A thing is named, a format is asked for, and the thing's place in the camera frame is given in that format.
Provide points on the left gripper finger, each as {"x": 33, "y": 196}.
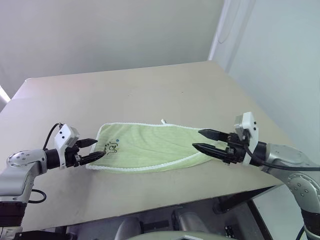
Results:
{"x": 92, "y": 157}
{"x": 87, "y": 142}

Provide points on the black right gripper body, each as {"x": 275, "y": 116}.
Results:
{"x": 236, "y": 151}

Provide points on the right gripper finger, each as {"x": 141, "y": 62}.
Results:
{"x": 213, "y": 134}
{"x": 210, "y": 150}

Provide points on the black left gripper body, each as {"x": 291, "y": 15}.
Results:
{"x": 72, "y": 156}

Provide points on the light green towel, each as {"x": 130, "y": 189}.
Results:
{"x": 150, "y": 147}

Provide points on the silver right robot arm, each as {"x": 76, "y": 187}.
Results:
{"x": 282, "y": 152}

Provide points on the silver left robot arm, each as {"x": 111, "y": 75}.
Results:
{"x": 17, "y": 180}

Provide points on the grey rounded shape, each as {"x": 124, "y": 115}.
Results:
{"x": 127, "y": 228}

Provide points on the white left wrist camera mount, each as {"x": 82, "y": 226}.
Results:
{"x": 62, "y": 136}

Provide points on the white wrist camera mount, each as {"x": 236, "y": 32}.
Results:
{"x": 250, "y": 125}
{"x": 62, "y": 136}

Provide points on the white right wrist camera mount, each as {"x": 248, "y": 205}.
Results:
{"x": 250, "y": 125}

